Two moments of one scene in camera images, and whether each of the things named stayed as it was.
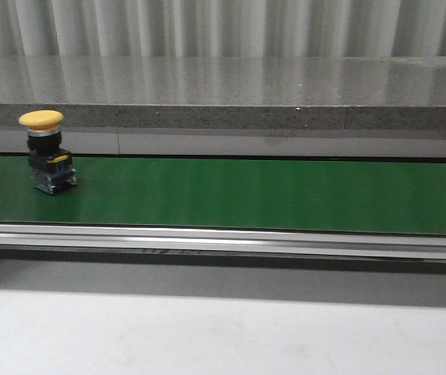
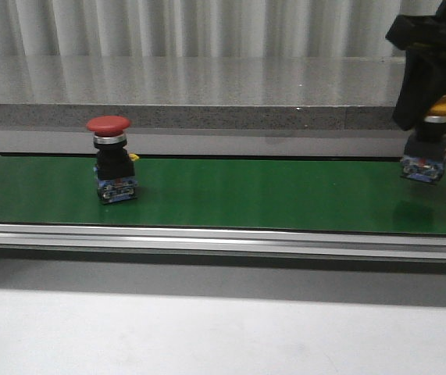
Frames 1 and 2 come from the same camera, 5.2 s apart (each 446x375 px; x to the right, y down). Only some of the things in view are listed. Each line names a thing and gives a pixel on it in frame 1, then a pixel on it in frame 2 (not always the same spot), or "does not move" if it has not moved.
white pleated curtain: (223, 28) does not move
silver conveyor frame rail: (206, 241) does not move
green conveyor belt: (419, 197) does not move
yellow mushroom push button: (50, 167) -> (426, 148)
